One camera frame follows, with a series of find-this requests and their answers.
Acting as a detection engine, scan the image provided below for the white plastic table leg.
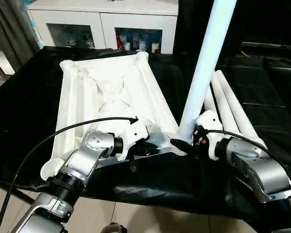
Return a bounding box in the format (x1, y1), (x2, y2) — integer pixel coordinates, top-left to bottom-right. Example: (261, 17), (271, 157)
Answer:
(203, 84), (218, 115)
(178, 0), (238, 147)
(218, 72), (268, 149)
(210, 70), (241, 133)

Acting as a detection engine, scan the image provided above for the white plastic table top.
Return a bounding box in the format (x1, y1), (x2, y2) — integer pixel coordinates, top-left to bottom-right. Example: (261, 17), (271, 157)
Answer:
(40, 51), (193, 182)

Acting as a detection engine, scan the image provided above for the black work mat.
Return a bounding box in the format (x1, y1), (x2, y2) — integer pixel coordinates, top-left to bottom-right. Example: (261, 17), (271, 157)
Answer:
(0, 46), (291, 229)

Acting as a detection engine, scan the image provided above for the white glass-door cabinet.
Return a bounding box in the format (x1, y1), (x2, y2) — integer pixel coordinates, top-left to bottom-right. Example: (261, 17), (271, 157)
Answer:
(28, 0), (179, 55)

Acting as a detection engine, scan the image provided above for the large black case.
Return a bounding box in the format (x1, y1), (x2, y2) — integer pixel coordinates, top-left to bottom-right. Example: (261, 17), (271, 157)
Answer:
(173, 0), (291, 59)

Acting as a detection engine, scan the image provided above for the blue white patterned item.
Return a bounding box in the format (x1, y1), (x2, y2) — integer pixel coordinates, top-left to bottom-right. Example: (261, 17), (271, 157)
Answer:
(28, 9), (45, 50)

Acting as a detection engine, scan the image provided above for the grey curtain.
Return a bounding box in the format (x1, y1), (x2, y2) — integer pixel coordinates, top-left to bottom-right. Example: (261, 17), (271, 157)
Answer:
(0, 0), (41, 81)

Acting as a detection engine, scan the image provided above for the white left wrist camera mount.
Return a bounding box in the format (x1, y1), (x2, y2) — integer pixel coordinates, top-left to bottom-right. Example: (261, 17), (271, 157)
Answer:
(118, 118), (150, 162)

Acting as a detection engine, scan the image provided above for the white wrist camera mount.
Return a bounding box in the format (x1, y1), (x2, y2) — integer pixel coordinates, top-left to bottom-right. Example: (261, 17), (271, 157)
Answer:
(118, 118), (150, 162)
(195, 110), (224, 161)

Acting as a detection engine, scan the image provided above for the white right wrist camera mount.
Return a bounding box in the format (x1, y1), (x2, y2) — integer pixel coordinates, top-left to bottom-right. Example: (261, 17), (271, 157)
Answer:
(195, 110), (224, 161)

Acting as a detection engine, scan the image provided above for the black metal frame bar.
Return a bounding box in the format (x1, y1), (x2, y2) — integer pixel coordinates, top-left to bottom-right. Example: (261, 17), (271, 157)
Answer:
(12, 187), (36, 205)

